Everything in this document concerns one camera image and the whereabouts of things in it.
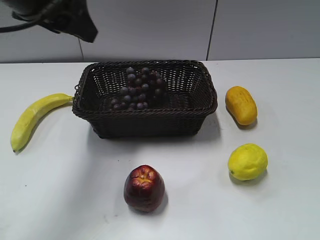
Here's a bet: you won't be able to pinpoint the black cable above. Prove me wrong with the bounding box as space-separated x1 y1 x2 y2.
0 21 38 34

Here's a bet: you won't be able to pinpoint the yellow lemon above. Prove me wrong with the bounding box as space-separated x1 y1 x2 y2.
227 143 268 181

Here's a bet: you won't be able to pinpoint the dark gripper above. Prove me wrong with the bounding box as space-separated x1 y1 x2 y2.
4 0 98 43

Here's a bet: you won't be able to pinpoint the black woven basket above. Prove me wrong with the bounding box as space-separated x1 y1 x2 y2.
72 60 218 139

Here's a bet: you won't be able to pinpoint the orange mango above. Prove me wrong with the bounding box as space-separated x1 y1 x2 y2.
225 86 258 126

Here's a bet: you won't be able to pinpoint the dark red apple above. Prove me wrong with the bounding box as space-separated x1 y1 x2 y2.
123 165 165 213

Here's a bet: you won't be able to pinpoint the yellow banana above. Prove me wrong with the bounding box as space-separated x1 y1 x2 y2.
10 93 73 153

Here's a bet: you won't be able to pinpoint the purple grape bunch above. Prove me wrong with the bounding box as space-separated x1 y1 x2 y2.
110 66 168 111

